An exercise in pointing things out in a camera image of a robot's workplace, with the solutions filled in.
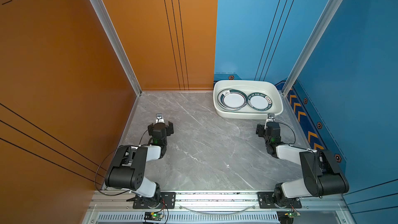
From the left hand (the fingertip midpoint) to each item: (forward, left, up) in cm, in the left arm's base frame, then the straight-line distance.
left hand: (161, 121), depth 93 cm
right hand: (-1, -63, -1) cm, 63 cm away
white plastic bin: (+36, -61, -4) cm, 71 cm away
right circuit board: (-45, -67, -7) cm, 81 cm away
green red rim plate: (+21, -46, -3) cm, 50 cm away
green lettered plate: (+23, -67, -6) cm, 71 cm away
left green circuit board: (-46, -3, -9) cm, 47 cm away
